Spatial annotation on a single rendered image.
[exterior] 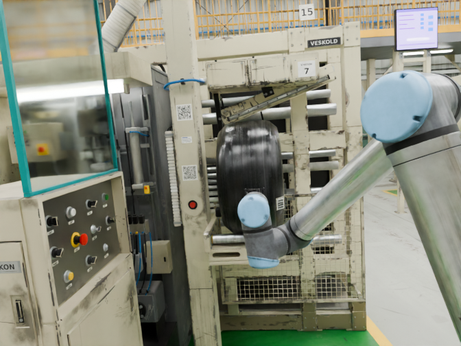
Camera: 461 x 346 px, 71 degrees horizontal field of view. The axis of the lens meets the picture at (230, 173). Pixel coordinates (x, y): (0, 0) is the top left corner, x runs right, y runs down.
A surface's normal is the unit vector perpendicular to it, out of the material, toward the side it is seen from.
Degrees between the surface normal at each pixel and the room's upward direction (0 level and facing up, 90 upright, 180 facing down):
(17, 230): 90
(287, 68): 90
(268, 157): 66
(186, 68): 90
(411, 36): 90
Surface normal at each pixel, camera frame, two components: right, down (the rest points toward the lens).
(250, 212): -0.12, -0.07
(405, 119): -0.83, 0.01
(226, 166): -0.37, -0.18
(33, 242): -0.10, 0.14
